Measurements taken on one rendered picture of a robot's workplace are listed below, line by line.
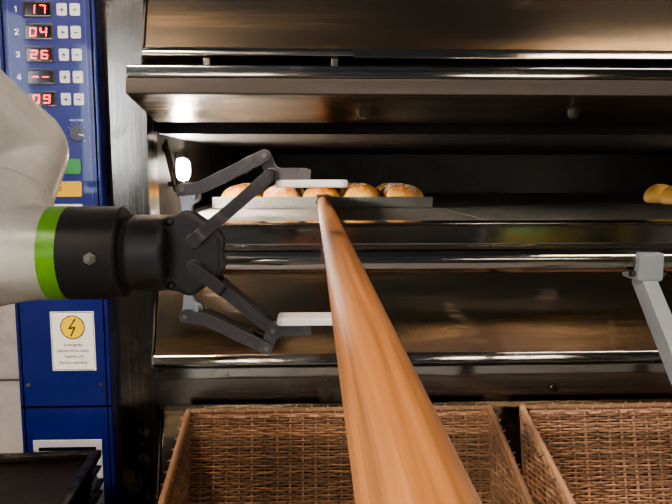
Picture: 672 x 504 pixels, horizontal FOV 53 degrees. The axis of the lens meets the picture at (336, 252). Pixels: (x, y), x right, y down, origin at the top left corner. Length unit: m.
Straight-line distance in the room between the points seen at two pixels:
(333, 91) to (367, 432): 0.87
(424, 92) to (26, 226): 0.62
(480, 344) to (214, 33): 0.71
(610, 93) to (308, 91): 0.46
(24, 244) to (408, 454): 0.55
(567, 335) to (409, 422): 1.11
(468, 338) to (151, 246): 0.73
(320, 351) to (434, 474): 1.05
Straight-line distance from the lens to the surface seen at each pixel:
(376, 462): 0.17
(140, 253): 0.65
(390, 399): 0.20
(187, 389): 1.26
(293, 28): 1.20
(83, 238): 0.66
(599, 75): 1.14
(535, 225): 1.25
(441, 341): 1.23
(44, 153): 0.76
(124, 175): 1.22
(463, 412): 1.25
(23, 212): 0.70
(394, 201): 1.68
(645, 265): 0.90
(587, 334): 1.30
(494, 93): 1.07
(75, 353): 1.26
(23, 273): 0.68
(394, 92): 1.05
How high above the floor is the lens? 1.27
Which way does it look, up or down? 7 degrees down
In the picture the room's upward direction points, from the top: straight up
